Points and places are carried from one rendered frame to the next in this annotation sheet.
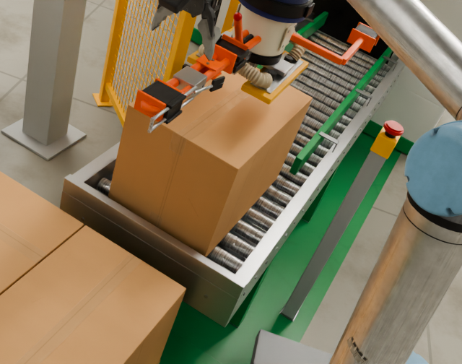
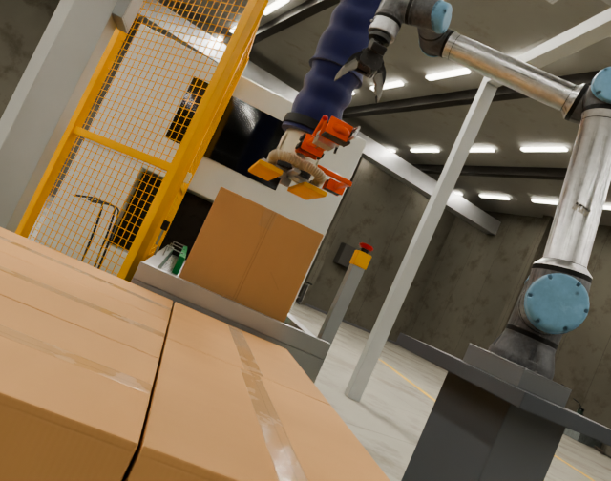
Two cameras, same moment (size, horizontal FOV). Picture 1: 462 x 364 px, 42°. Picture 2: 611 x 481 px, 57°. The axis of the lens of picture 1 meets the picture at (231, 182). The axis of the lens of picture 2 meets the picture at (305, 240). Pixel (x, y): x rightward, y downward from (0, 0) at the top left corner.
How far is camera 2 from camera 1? 155 cm
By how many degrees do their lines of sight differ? 48
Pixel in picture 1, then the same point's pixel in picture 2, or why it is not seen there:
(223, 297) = (308, 363)
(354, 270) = not seen: hidden behind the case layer
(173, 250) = (262, 321)
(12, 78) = not seen: outside the picture
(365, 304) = (581, 177)
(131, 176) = (208, 260)
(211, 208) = (293, 278)
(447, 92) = (559, 89)
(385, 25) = (510, 67)
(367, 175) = (350, 286)
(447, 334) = not seen: hidden behind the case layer
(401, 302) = (605, 163)
